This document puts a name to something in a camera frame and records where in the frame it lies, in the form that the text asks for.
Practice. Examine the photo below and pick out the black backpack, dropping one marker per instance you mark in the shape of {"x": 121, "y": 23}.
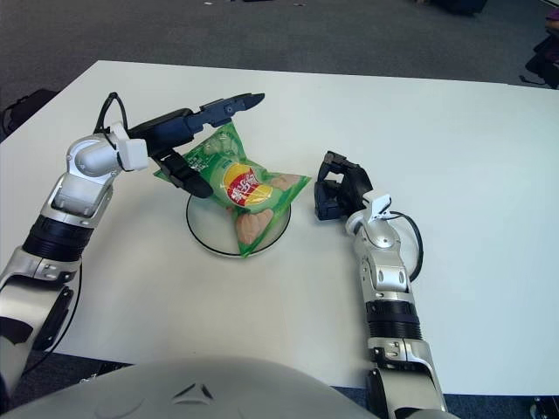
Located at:
{"x": 26, "y": 109}

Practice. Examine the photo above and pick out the white right wrist mount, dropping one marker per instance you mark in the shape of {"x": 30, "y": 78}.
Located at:
{"x": 376, "y": 204}

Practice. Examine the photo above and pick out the white plate with black rim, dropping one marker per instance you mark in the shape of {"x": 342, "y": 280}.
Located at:
{"x": 209, "y": 231}

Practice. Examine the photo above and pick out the office chair caster base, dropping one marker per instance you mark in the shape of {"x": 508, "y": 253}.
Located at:
{"x": 548, "y": 410}

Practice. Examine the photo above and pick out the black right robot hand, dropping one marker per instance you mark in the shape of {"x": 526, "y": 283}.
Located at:
{"x": 354, "y": 183}

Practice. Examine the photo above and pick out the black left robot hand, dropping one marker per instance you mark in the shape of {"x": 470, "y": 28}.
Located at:
{"x": 174, "y": 128}

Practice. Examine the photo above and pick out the black case on floor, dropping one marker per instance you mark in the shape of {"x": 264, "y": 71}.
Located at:
{"x": 458, "y": 5}

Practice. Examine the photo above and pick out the grey robot torso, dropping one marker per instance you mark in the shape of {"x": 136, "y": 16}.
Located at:
{"x": 196, "y": 393}

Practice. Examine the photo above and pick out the person in purple top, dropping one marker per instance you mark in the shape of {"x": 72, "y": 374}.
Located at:
{"x": 554, "y": 19}

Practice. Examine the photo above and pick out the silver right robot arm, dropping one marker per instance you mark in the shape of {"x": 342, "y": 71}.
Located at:
{"x": 391, "y": 275}

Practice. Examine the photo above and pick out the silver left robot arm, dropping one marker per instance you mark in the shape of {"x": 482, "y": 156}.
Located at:
{"x": 83, "y": 187}

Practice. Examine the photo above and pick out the white wrist mount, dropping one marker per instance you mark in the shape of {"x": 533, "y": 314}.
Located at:
{"x": 133, "y": 155}
{"x": 376, "y": 204}

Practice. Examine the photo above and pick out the white left wrist mount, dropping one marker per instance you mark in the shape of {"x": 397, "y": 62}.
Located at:
{"x": 133, "y": 155}

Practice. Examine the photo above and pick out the green snack chips bag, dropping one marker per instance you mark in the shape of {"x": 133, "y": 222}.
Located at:
{"x": 244, "y": 187}

